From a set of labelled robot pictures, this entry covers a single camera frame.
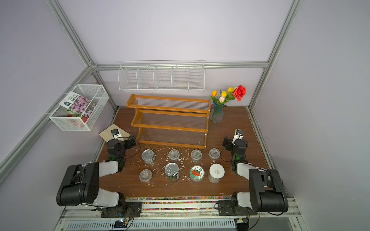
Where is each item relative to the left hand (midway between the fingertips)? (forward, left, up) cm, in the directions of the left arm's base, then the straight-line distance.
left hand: (126, 135), depth 91 cm
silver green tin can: (-13, -14, -5) cm, 20 cm away
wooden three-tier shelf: (+8, -35, +1) cm, 36 cm away
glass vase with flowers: (+18, -63, -4) cm, 65 cm away
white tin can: (-27, -53, -1) cm, 60 cm away
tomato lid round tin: (-27, -43, -2) cm, 50 cm away
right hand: (-5, -68, -1) cm, 69 cm away
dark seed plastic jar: (-15, -55, -4) cm, 57 cm away
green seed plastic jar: (-15, -44, -4) cm, 46 cm away
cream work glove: (+8, +19, -9) cm, 23 cm away
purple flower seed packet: (+4, +17, +25) cm, 31 cm away
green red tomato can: (-26, -29, +1) cm, 39 cm away
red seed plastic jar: (-25, -14, -5) cm, 29 cm away
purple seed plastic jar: (-13, -30, -5) cm, 33 cm away
